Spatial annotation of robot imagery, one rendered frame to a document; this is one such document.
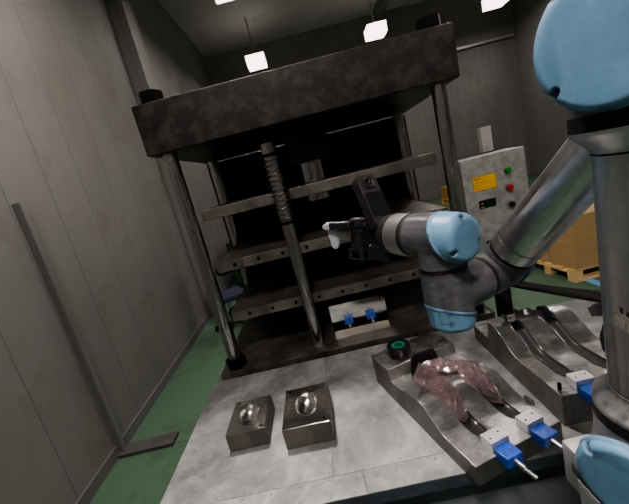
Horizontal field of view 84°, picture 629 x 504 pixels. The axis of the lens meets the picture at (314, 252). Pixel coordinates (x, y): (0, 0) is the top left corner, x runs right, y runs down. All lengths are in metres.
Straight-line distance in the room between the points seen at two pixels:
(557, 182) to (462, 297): 0.20
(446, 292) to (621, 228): 0.26
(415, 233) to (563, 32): 0.31
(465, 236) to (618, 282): 0.20
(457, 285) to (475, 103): 11.18
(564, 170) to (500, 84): 11.55
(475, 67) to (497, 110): 1.34
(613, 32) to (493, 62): 11.75
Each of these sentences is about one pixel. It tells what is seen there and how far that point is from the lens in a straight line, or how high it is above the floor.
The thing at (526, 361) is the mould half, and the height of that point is 0.88.
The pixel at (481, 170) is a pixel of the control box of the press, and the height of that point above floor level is 1.41.
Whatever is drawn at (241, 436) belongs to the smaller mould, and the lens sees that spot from 1.27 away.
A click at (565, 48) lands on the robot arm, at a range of 0.37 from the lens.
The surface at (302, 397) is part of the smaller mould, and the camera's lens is 1.30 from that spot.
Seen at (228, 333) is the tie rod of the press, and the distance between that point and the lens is 1.73.
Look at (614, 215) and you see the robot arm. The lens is 0.40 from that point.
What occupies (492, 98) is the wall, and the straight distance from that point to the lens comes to 11.93.
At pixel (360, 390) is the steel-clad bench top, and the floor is 0.80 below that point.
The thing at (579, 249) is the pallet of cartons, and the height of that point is 0.32.
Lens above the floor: 1.57
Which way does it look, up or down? 12 degrees down
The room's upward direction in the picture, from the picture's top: 14 degrees counter-clockwise
